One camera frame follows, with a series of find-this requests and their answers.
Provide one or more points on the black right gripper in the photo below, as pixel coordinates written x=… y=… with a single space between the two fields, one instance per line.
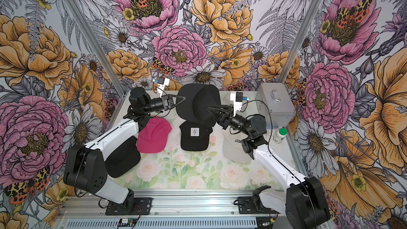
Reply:
x=224 y=119

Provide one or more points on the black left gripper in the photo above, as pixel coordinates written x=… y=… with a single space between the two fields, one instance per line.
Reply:
x=171 y=104

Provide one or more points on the black cap with patch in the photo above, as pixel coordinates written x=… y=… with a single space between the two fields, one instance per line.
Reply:
x=194 y=136

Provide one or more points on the pink cap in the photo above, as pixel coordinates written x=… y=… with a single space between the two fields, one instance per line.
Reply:
x=153 y=138

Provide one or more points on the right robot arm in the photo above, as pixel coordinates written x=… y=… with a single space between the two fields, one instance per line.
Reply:
x=303 y=200

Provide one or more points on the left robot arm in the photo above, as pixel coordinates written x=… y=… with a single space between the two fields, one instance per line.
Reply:
x=92 y=167

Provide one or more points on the white Colorado cap front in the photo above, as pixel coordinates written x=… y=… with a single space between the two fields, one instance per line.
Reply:
x=232 y=146

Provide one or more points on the silver metal case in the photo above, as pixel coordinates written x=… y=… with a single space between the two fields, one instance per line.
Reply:
x=273 y=101

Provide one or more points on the white bottle green lid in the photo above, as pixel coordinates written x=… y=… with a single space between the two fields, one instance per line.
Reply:
x=280 y=135

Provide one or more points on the small circuit board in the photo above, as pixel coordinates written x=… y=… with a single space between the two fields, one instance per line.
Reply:
x=126 y=223

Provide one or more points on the perforated metal tray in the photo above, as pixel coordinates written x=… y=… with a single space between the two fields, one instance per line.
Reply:
x=165 y=223

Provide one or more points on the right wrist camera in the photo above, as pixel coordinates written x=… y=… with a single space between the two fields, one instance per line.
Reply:
x=238 y=99

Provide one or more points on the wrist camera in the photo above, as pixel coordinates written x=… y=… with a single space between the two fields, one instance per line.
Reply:
x=160 y=84
x=238 y=99

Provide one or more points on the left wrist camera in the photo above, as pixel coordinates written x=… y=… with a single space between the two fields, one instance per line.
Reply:
x=160 y=84

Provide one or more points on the aluminium front rail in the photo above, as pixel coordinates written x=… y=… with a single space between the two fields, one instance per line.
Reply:
x=165 y=203

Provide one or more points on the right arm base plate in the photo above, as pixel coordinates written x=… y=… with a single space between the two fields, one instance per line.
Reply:
x=246 y=205

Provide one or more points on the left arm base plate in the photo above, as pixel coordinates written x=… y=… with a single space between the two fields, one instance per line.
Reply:
x=139 y=206

